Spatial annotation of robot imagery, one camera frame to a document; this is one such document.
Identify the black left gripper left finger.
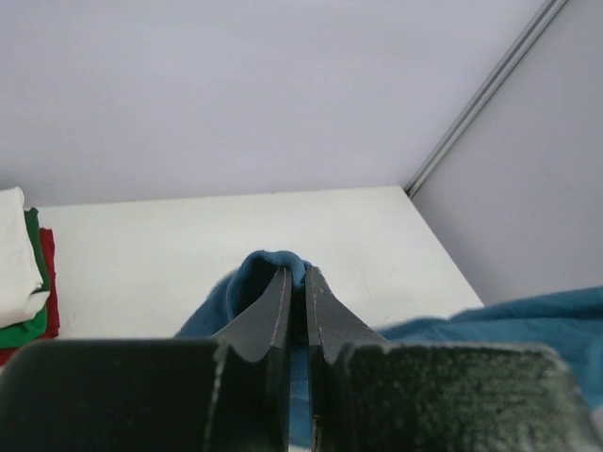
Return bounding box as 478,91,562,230
1,269,291,451

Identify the red folded t-shirt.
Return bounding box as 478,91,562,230
0,227,61,366

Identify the teal blue t-shirt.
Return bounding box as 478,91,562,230
179,250,602,451

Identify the white folded printed t-shirt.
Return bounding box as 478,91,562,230
1,187,49,328

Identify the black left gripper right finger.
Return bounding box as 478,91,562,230
305,268,602,451

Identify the green folded t-shirt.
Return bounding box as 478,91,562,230
1,202,52,349

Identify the right aluminium frame post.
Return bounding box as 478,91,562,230
404,0,568,199

